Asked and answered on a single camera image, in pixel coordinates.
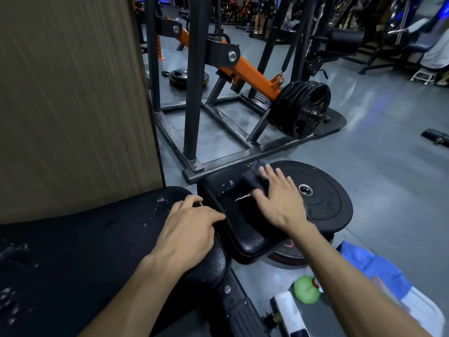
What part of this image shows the person's right hand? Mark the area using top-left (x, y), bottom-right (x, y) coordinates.
top-left (252, 164), bottom-right (313, 240)

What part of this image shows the person's left hand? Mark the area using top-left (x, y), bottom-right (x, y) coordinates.
top-left (150, 194), bottom-right (227, 275)

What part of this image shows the black cleaning cloth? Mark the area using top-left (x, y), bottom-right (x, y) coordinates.
top-left (241, 161), bottom-right (271, 198)

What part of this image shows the large black bench pad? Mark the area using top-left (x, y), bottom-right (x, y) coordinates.
top-left (0, 186), bottom-right (229, 337)

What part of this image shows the person's left forearm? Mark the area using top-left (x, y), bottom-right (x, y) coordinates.
top-left (78, 253), bottom-right (192, 337)

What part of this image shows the person's right forearm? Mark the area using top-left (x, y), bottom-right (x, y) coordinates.
top-left (288, 221), bottom-right (433, 337)

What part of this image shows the small black seat pad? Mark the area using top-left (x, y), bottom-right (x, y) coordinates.
top-left (197, 164), bottom-right (292, 266)

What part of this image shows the black rubber bumper plate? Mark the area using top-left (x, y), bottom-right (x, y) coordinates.
top-left (269, 160), bottom-right (354, 240)

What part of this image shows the black plate with red print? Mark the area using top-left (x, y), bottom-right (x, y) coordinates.
top-left (261, 232), bottom-right (334, 270)

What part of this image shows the stack of black weight plates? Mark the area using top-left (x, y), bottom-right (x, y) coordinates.
top-left (269, 81), bottom-right (332, 139)

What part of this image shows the green round cap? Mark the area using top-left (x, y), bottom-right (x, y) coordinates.
top-left (293, 276), bottom-right (322, 305)

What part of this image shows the blue cloth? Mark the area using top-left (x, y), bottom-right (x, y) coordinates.
top-left (336, 241), bottom-right (414, 303)

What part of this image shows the white plastic container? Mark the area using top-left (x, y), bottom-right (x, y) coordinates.
top-left (273, 291), bottom-right (311, 337)

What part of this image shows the black and yellow weight plate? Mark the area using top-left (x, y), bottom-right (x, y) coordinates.
top-left (169, 68), bottom-right (210, 90)

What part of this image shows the black flat bar attachment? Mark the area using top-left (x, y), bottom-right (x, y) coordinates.
top-left (420, 128), bottom-right (449, 148)

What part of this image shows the black roller pad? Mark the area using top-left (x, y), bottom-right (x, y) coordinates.
top-left (327, 28), bottom-right (366, 54)

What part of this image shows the brown wooden panel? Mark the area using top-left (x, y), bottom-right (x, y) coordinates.
top-left (0, 0), bottom-right (166, 226)

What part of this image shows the white step stool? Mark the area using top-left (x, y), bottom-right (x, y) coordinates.
top-left (410, 68), bottom-right (438, 85)

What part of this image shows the black steel machine frame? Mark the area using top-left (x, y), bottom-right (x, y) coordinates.
top-left (143, 0), bottom-right (348, 184)

